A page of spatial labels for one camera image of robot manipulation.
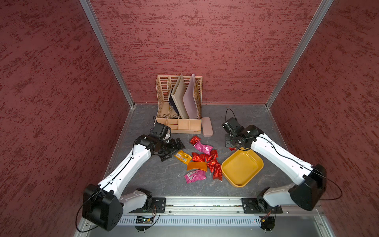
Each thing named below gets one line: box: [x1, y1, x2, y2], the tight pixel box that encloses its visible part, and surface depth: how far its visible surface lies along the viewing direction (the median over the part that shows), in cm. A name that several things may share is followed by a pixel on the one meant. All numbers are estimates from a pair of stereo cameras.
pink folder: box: [182, 73, 198, 119], surface depth 96 cm
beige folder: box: [170, 73, 190, 119], surface depth 93 cm
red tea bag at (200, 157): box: [191, 152, 208, 162], surface depth 91 cm
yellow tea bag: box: [173, 150, 193, 165], surface depth 91 cm
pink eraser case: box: [201, 117, 214, 137], surface depth 106 cm
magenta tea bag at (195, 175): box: [184, 169, 207, 184], surface depth 83 cm
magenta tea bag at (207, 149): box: [193, 141, 214, 156], surface depth 92 cm
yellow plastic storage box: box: [221, 147, 265, 188], surface depth 88 cm
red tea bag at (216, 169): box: [207, 160, 223, 181], surface depth 85 cm
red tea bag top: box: [189, 135, 201, 146], surface depth 99 cm
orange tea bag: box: [187, 161, 208, 172], surface depth 88 cm
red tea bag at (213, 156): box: [206, 149, 219, 163], surface depth 91 cm
